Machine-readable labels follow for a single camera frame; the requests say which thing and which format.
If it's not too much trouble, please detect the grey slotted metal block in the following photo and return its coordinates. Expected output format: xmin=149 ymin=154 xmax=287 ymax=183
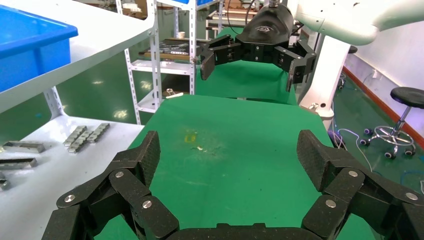
xmin=86 ymin=123 xmax=111 ymax=144
xmin=67 ymin=130 xmax=94 ymax=154
xmin=62 ymin=125 xmax=88 ymax=147

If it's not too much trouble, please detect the white metal shelf rack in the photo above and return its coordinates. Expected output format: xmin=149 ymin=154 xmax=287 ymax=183
xmin=0 ymin=0 xmax=160 ymax=240

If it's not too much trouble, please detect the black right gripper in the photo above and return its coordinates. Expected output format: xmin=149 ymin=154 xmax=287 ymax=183
xmin=198 ymin=3 xmax=318 ymax=93

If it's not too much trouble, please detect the blue plastic bin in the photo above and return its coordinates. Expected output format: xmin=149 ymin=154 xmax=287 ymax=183
xmin=0 ymin=4 xmax=79 ymax=94

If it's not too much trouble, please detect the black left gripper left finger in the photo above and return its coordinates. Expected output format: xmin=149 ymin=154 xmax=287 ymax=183
xmin=41 ymin=130 xmax=180 ymax=240

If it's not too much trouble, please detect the black round wheeled stool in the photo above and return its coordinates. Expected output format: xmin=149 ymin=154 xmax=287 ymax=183
xmin=359 ymin=86 xmax=424 ymax=160

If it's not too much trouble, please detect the grey metal rail bar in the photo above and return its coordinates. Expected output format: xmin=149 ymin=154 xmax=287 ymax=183
xmin=2 ymin=140 xmax=46 ymax=154
xmin=0 ymin=157 xmax=38 ymax=171

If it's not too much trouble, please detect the white background shelving rack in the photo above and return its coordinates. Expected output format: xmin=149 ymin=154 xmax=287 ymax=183
xmin=115 ymin=0 xmax=200 ymax=115

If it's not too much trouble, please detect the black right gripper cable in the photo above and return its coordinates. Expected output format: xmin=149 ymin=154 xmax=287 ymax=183
xmin=226 ymin=0 xmax=257 ymax=27

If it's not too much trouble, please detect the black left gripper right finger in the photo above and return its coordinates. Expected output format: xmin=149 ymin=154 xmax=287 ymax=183
xmin=296 ymin=129 xmax=424 ymax=240

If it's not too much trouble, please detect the green table cloth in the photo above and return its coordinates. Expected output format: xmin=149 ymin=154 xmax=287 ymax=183
xmin=94 ymin=94 xmax=376 ymax=240

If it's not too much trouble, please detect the white robot body column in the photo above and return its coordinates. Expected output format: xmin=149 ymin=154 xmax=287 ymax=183
xmin=299 ymin=34 xmax=352 ymax=119

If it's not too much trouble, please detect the white floor cable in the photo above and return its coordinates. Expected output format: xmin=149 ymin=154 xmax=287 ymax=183
xmin=331 ymin=127 xmax=375 ymax=174

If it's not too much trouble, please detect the blue floor cable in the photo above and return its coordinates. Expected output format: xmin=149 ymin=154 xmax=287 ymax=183
xmin=399 ymin=169 xmax=424 ymax=186

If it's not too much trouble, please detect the green covered background table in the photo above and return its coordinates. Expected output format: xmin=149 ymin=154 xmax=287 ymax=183
xmin=195 ymin=26 xmax=298 ymax=106

